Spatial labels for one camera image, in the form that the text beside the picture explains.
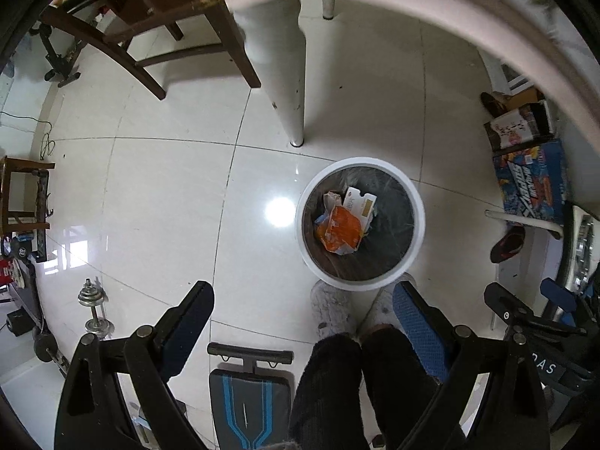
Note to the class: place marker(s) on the black exercise machine stand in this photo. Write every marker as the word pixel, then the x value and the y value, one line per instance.
pixel 58 58

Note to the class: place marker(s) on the brown shoe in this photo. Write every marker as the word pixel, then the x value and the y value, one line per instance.
pixel 494 102

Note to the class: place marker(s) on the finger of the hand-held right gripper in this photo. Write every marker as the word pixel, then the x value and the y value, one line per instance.
pixel 508 307
pixel 565 297

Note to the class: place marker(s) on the black and blue weight bench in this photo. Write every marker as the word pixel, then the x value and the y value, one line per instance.
pixel 251 403

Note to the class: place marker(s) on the small black box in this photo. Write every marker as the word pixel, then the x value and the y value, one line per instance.
pixel 18 322

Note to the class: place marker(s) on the crumpled grey paper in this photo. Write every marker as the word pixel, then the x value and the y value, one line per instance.
pixel 332 198

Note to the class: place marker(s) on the person's black trouser legs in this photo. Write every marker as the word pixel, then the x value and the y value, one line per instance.
pixel 375 384

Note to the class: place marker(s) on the white round trash bin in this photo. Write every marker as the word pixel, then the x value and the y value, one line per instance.
pixel 398 225

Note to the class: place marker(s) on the dark wooden chair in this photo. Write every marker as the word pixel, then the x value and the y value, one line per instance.
pixel 140 14

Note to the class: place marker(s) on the red and black slipper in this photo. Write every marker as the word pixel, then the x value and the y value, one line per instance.
pixel 508 243

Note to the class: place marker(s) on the chrome dumbbell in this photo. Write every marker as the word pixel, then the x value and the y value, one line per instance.
pixel 96 311

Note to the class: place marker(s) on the blue printed cardboard box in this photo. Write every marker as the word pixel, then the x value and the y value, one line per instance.
pixel 532 183

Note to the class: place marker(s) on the white carton box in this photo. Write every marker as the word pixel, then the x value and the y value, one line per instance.
pixel 361 204

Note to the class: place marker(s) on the plain brown cardboard box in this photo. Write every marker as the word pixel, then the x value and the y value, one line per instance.
pixel 527 96

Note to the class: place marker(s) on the chrome weight plates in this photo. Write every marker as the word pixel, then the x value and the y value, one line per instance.
pixel 583 253

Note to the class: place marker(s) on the white bar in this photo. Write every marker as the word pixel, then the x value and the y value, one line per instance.
pixel 525 221

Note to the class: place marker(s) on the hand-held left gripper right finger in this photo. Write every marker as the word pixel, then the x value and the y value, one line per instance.
pixel 417 323

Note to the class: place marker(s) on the black barbell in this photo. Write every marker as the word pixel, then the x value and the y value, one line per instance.
pixel 47 347

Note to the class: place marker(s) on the orange snack packet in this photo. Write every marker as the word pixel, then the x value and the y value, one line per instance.
pixel 340 229

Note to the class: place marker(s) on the small wooden stool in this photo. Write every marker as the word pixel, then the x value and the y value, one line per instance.
pixel 26 192

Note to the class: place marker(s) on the white dining table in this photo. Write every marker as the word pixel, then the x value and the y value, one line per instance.
pixel 281 56

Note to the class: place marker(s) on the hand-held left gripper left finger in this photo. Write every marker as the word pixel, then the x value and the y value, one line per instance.
pixel 180 333

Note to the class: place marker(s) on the grey fuzzy slipper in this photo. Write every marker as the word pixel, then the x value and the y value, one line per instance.
pixel 382 309
pixel 333 309

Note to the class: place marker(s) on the dark box with white label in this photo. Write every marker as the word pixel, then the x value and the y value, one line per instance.
pixel 515 129

